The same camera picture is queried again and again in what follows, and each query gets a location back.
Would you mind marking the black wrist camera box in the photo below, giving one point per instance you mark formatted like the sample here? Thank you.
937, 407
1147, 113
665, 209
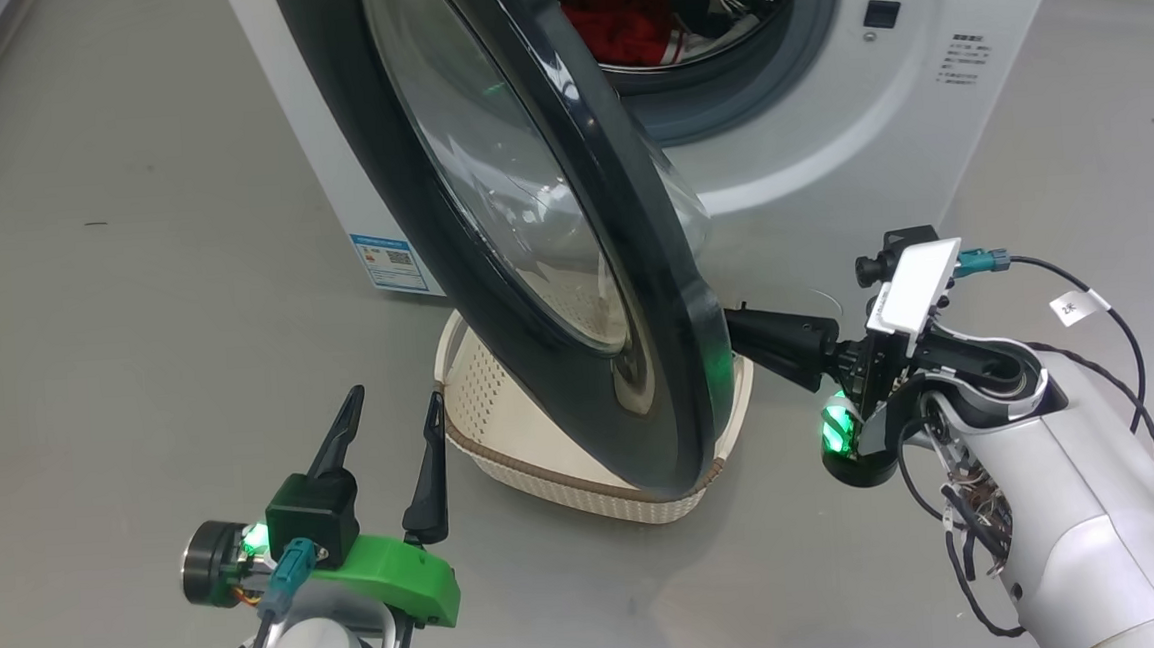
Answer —
313, 510
874, 268

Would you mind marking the blue white energy label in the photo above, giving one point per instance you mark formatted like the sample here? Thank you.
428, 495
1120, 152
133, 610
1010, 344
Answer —
391, 263

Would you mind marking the steel washer drum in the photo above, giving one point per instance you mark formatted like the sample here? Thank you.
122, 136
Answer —
738, 4

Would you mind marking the black round glass washer door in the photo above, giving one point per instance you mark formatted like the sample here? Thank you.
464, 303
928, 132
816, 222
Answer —
649, 279

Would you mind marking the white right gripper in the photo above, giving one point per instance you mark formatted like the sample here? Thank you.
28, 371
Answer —
916, 293

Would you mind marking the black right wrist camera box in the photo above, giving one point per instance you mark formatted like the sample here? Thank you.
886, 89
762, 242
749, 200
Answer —
874, 268

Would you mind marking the cream perforated laundry basket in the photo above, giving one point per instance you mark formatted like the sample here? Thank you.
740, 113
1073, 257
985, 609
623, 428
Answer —
481, 400

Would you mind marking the white front-load washing machine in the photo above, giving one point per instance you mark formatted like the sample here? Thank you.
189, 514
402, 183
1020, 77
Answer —
830, 198

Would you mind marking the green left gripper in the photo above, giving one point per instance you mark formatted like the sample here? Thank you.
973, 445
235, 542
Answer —
402, 575

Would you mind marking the black door lock slot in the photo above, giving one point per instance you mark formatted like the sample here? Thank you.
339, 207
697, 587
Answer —
882, 14

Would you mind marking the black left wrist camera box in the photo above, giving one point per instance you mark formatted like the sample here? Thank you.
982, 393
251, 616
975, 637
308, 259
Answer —
313, 510

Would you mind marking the grey rubber door gasket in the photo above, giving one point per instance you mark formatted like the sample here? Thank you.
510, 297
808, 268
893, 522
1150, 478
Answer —
782, 71

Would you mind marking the red garment with white stripes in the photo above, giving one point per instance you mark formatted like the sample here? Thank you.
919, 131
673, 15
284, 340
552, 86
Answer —
619, 21

